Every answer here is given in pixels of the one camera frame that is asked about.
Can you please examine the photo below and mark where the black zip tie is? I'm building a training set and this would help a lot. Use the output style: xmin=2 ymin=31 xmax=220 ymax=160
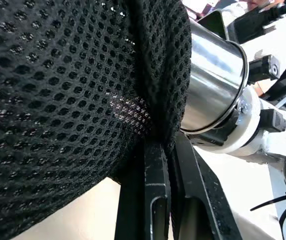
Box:
xmin=249 ymin=191 xmax=286 ymax=212

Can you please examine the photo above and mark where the shiny metal cup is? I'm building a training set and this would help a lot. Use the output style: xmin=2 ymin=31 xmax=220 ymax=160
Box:
xmin=179 ymin=9 xmax=249 ymax=134

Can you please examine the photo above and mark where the black cable with plug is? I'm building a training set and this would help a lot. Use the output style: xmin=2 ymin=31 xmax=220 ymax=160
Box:
xmin=259 ymin=108 xmax=286 ymax=133

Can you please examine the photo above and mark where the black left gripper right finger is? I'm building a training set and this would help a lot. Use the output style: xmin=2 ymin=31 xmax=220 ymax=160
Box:
xmin=170 ymin=134 xmax=244 ymax=240

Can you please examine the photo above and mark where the black mesh drawstring pouch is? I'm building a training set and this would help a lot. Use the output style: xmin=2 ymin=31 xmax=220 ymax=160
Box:
xmin=0 ymin=0 xmax=192 ymax=240

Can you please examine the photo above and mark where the white robot body housing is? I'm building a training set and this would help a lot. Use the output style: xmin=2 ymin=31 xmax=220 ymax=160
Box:
xmin=222 ymin=0 xmax=286 ymax=85

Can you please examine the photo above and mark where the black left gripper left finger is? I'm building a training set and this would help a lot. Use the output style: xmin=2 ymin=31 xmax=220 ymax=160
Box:
xmin=114 ymin=142 xmax=171 ymax=240

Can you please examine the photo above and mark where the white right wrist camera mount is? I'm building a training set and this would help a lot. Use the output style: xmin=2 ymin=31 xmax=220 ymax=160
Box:
xmin=217 ymin=86 xmax=267 ymax=157

